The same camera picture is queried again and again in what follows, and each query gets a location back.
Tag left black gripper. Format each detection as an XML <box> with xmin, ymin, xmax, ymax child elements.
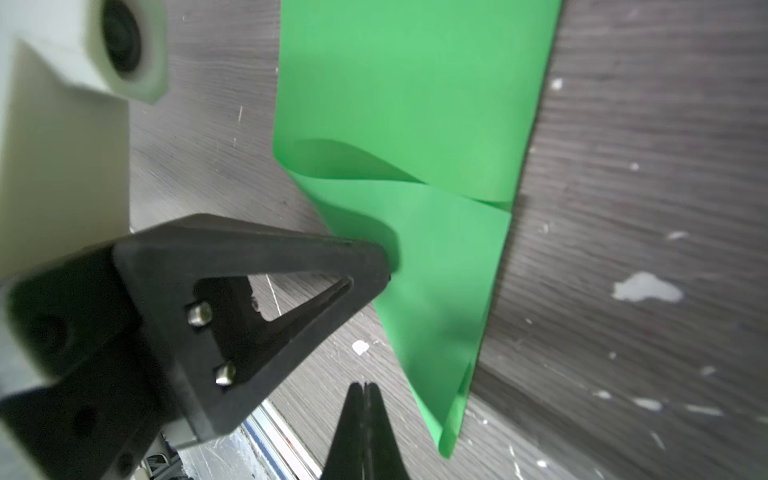
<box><xmin>1</xmin><ymin>245</ymin><xmax>198</xmax><ymax>479</ymax></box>

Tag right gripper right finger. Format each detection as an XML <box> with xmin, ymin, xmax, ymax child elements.
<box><xmin>362</xmin><ymin>383</ymin><xmax>409</xmax><ymax>480</ymax></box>

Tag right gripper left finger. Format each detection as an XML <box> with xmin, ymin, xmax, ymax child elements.
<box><xmin>321</xmin><ymin>383</ymin><xmax>364</xmax><ymax>480</ymax></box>

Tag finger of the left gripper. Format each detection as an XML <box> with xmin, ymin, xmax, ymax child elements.
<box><xmin>112</xmin><ymin>214</ymin><xmax>390</xmax><ymax>441</ymax></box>

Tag green square paper sheet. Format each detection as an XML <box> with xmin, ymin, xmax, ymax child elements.
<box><xmin>273</xmin><ymin>1</ymin><xmax>561</xmax><ymax>457</ymax></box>

